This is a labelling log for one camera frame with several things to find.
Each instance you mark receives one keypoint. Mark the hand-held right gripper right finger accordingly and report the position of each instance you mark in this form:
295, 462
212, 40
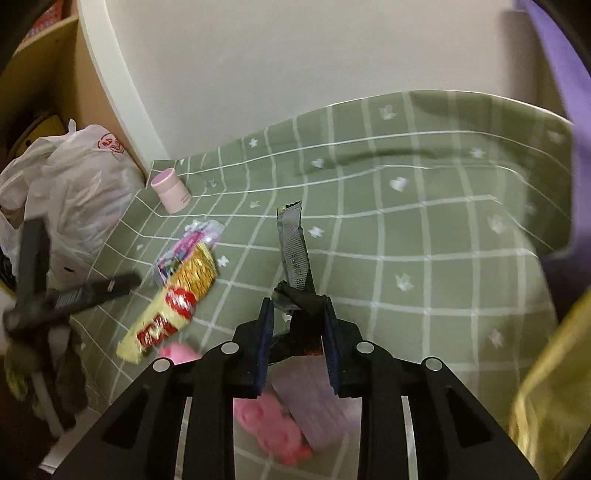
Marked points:
330, 341

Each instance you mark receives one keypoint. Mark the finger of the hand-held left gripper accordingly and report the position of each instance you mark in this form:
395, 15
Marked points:
101, 288

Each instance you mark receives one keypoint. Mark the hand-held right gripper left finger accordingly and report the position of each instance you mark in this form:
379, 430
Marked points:
264, 341

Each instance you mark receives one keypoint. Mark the white plastic bag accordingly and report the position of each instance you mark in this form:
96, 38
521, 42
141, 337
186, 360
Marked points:
83, 194

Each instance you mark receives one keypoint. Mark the grey and black wrapper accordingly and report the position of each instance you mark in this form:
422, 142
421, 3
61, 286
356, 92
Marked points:
293, 249

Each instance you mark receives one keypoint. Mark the pale pink ribbed packet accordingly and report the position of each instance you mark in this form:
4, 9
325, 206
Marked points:
314, 406

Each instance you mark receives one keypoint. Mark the gold and yellow snack packet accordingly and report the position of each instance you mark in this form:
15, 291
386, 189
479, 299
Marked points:
184, 286

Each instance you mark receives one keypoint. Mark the pink plush toy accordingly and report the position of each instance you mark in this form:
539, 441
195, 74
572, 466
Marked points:
272, 429

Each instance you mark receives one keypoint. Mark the colourful cartoon snack wrapper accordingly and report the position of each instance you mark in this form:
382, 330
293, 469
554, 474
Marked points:
184, 247

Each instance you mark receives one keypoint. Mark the dark olive cloth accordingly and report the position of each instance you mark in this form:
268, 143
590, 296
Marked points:
69, 378

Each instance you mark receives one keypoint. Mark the pink jar with lid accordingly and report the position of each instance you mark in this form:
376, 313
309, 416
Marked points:
171, 191

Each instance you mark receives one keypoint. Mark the yellow object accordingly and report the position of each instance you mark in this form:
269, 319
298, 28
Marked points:
39, 131

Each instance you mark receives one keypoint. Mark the green checked tablecloth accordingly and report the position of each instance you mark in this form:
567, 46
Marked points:
415, 230

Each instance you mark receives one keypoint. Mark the wooden shelf unit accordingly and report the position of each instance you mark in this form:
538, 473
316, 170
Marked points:
87, 92

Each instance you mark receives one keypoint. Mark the yellow-green plastic bag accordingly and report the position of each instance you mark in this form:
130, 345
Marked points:
545, 392

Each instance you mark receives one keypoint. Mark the red box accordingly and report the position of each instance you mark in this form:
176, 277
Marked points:
46, 14

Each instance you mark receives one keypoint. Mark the purple cloth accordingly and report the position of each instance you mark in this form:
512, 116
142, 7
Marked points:
568, 92

